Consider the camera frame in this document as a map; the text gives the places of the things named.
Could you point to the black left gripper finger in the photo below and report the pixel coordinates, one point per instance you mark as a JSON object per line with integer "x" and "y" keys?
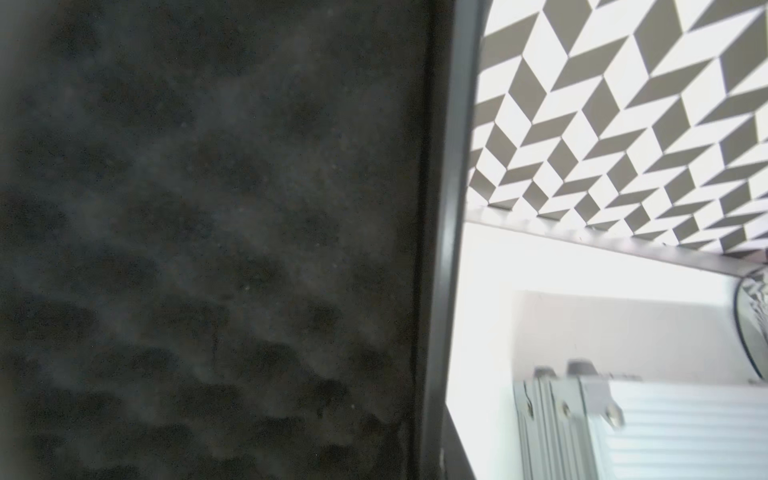
{"x": 455, "y": 463}

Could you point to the small silver poker case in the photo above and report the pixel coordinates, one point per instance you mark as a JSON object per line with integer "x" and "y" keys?
{"x": 589, "y": 426}

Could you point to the large black poker case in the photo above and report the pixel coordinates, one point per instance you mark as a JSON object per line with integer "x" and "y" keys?
{"x": 230, "y": 235}

